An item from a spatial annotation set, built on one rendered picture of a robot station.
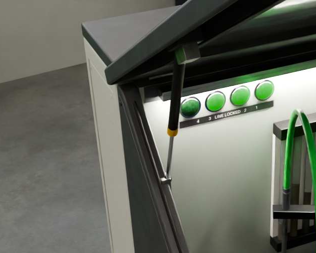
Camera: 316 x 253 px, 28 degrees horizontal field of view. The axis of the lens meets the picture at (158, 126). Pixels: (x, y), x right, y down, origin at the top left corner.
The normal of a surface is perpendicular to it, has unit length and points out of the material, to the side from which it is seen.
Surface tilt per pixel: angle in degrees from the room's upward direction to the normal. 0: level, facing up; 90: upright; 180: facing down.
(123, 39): 0
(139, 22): 0
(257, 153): 90
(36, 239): 0
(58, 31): 90
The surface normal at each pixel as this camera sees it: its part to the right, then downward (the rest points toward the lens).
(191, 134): 0.34, 0.43
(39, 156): -0.07, -0.87
